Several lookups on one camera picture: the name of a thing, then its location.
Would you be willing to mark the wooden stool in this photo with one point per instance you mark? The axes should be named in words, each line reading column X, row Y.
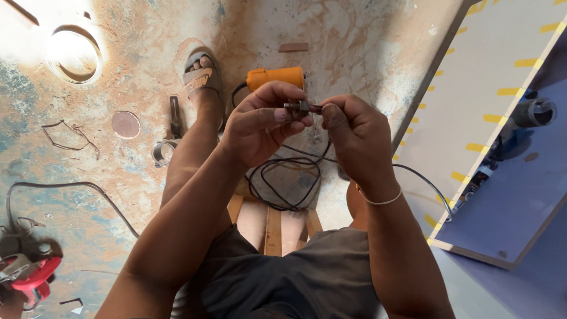
column 272, row 230

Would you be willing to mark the thin dark edging scraps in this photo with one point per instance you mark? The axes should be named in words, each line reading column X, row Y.
column 73, row 133

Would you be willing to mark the blue and black power tool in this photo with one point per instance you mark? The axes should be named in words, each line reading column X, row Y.
column 534, row 113

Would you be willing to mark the person's left hand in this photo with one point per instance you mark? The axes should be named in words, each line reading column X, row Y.
column 248, row 133

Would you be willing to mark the person's right hand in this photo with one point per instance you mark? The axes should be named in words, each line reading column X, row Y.
column 363, row 141

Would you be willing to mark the thin wooden strip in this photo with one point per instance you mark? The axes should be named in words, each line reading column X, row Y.
column 22, row 12

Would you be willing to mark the red power tool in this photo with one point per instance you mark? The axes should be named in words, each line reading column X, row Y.
column 31, row 277

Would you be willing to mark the metal trimmer base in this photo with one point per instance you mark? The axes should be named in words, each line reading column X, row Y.
column 166, row 148

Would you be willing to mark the orange trimmer motor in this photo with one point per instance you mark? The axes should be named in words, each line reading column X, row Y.
column 274, row 77

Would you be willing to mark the small metal spanner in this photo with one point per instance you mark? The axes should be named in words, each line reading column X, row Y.
column 316, row 133

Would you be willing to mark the round brown wooden disc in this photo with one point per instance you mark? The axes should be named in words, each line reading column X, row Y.
column 126, row 125

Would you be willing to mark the white board with yellow tape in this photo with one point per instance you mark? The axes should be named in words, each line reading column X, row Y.
column 469, row 88

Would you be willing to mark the person's left leg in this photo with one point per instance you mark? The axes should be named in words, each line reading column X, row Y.
column 192, row 146

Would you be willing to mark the small brown wood piece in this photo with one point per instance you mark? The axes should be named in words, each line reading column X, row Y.
column 293, row 47

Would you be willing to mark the grey sandal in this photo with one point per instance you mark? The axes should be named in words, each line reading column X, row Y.
column 201, row 77

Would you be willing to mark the person's right leg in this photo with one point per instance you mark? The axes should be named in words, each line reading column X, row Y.
column 354, row 208

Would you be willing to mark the person's dark grey shorts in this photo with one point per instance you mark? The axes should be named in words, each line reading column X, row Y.
column 292, row 283

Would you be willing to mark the blue laminated plywood panel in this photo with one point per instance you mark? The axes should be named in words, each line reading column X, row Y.
column 522, row 199

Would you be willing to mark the person's leg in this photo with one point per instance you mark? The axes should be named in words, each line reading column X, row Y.
column 192, row 146
column 354, row 208

